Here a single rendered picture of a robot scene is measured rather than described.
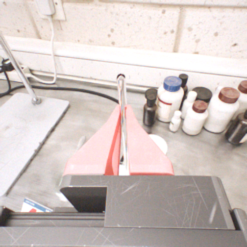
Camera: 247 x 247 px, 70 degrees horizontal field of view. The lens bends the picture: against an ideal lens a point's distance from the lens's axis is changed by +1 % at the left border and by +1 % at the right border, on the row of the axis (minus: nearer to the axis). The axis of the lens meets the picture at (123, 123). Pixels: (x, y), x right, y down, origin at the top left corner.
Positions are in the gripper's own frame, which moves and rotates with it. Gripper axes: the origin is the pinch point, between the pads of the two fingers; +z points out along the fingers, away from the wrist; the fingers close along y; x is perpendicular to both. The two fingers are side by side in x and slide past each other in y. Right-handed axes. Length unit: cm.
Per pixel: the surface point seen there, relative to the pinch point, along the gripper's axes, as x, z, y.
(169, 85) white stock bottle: 14.6, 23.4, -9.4
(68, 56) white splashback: 16.8, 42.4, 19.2
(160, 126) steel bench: 26.0, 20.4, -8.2
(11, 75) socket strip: 23, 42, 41
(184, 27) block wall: 8.0, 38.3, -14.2
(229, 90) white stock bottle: 15.3, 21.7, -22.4
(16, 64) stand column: 11.9, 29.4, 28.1
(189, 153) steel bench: 26.1, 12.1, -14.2
